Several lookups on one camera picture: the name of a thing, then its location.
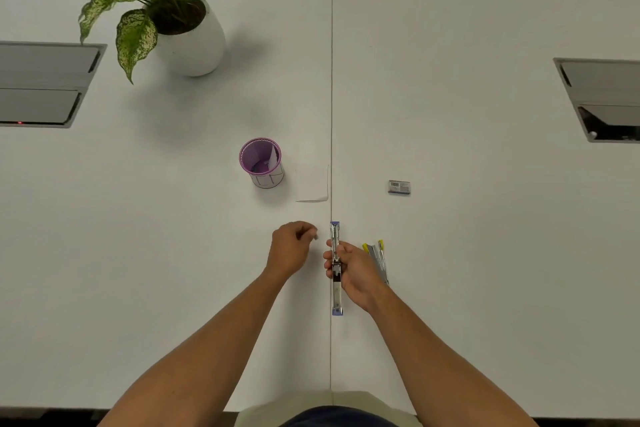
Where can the person's left forearm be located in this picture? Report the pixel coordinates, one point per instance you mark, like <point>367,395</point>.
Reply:
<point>210,346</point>

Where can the small silver staple strip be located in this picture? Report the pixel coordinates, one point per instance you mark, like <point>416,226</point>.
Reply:
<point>313,233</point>

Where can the white round plant pot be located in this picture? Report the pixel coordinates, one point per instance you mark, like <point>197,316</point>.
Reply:
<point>197,46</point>

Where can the small grey staple box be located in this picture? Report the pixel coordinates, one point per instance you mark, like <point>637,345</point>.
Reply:
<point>399,187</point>

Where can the white paper sheet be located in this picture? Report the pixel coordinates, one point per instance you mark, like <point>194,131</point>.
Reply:
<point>312,184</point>

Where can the person's right thumb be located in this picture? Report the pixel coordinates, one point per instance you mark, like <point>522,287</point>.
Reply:
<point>340,247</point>

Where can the person's left fingers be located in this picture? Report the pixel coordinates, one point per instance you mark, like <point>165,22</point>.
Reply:
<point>306,230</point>

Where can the purple mesh pen cup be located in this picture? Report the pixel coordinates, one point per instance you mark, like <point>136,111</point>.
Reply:
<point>252,169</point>

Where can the blue silver stapler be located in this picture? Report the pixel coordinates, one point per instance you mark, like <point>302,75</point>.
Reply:
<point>337,299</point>

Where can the yellow silver stapler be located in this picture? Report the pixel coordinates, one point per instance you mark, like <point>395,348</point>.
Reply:
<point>378,259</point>

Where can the person's right forearm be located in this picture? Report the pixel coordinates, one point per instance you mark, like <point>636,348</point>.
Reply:
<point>440,366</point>

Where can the dark blue trousers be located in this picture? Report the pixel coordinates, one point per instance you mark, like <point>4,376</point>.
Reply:
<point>337,417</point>

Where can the white paper slip in cup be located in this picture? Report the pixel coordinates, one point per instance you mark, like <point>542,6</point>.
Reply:
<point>273,157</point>

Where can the person's left hand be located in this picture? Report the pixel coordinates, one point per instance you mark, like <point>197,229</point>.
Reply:
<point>286,251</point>

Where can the person's right hand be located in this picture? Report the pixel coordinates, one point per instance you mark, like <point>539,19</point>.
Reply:
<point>357,276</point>

